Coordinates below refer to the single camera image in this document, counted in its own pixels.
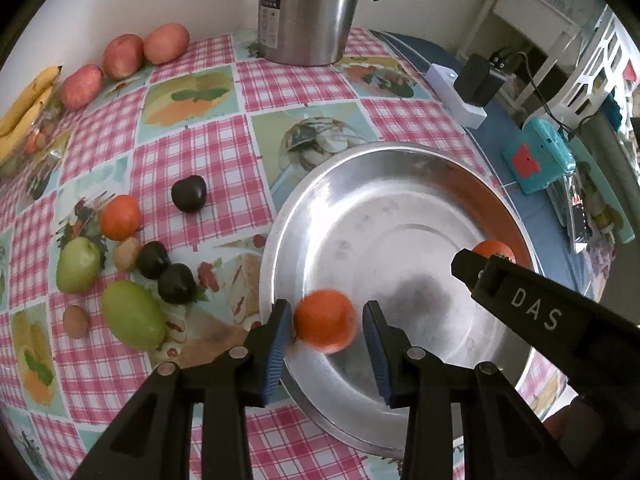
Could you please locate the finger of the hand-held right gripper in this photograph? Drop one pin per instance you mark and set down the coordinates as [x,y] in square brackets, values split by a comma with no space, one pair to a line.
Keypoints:
[467,267]

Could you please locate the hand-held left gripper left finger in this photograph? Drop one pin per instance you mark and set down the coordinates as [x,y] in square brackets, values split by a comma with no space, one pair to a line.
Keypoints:
[277,347]

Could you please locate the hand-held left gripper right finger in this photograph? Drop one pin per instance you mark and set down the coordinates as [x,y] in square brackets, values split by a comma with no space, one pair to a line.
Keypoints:
[377,352]

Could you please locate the orange tangerine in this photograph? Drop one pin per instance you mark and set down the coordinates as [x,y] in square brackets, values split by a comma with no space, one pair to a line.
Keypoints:
[325,320]
[495,250]
[120,217]

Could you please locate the stainless steel basin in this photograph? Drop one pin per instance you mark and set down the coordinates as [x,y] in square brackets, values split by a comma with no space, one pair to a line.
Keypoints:
[400,240]

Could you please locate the dark purple plum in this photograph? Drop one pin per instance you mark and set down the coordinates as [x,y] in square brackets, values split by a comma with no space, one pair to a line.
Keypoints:
[176,283]
[153,259]
[189,193]

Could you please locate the oval green mango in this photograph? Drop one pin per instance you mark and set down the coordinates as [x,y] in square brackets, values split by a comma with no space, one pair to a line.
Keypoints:
[134,315]

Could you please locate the brown kiwi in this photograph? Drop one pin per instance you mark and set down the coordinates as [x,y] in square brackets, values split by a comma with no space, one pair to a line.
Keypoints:
[126,253]
[76,321]

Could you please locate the clear plastic packet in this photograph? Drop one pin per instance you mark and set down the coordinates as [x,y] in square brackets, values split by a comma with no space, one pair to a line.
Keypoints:
[585,210]

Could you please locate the teal box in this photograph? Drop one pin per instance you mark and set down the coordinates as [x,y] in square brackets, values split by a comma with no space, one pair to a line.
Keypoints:
[545,160]

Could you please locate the white power strip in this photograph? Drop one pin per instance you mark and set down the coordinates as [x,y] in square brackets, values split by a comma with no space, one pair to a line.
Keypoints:
[445,82]

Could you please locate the grey roll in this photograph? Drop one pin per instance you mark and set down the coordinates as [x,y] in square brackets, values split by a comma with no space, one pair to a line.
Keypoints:
[605,140]

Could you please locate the black power adapter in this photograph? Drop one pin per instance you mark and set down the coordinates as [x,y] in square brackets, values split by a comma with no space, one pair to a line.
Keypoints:
[475,80]

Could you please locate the round green apple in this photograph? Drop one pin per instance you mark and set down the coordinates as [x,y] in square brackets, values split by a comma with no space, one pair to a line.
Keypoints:
[77,265]

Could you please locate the pink checked tablecloth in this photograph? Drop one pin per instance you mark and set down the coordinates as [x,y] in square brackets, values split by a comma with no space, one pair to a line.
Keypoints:
[310,90]

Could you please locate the white lattice basket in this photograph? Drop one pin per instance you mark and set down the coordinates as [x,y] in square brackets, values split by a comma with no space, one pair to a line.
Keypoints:
[607,40]

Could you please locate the stainless steel thermos jug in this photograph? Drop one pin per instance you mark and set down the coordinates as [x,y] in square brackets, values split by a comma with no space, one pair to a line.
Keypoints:
[310,10]

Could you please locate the clear plastic fruit bag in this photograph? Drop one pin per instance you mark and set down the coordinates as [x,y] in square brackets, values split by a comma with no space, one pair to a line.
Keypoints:
[42,137]

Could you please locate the red apple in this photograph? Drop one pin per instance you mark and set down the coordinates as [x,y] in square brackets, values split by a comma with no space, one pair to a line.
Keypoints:
[166,43]
[81,86]
[123,56]

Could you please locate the yellow banana bunch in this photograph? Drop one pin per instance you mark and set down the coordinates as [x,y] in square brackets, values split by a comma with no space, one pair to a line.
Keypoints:
[30,105]

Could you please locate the white shelf frame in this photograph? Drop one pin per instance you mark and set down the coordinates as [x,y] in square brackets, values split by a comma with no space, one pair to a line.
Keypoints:
[540,12]

